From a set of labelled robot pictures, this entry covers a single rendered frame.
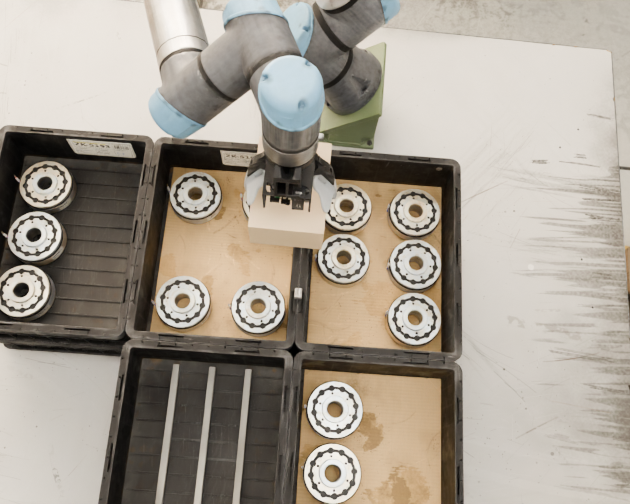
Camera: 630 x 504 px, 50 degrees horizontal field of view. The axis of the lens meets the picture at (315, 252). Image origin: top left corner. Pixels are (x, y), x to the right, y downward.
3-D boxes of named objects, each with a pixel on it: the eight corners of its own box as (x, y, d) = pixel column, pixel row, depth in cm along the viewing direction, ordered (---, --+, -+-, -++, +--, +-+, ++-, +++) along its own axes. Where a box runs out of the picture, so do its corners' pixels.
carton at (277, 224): (260, 157, 119) (259, 136, 111) (329, 163, 119) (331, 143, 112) (250, 242, 113) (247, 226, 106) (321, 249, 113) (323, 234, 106)
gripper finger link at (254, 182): (227, 210, 108) (258, 194, 100) (232, 176, 109) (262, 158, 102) (244, 215, 109) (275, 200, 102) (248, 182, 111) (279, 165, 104)
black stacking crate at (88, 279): (23, 153, 142) (1, 126, 132) (164, 163, 143) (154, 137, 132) (-19, 338, 129) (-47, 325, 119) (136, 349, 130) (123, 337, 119)
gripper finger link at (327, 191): (330, 224, 109) (299, 203, 102) (333, 190, 111) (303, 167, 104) (347, 222, 108) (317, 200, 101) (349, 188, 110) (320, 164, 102)
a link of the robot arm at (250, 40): (187, 30, 87) (215, 101, 83) (251, -26, 81) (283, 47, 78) (227, 48, 93) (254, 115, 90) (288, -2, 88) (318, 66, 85)
